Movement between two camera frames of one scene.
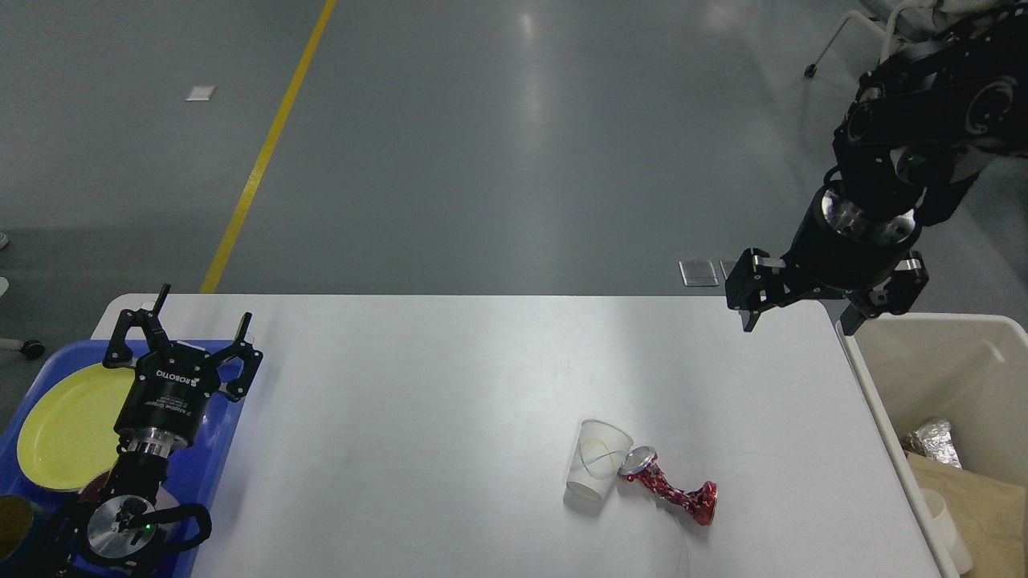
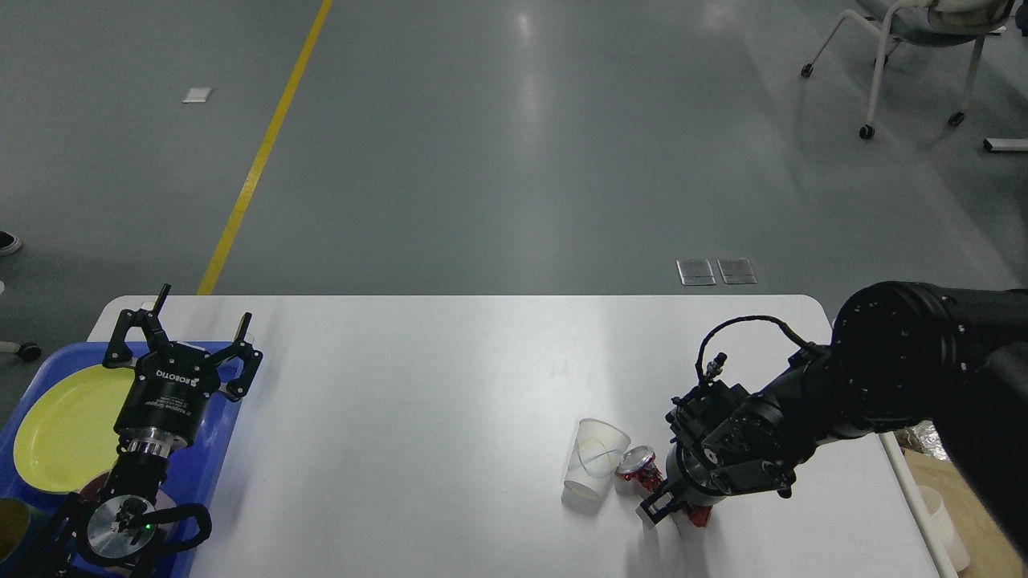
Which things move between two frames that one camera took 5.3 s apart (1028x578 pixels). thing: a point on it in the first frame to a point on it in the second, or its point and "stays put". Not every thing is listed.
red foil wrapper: x=700 y=502 stays put
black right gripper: x=840 y=251 to x=679 y=489
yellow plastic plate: x=67 y=434 stays put
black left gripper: x=166 y=408 stays put
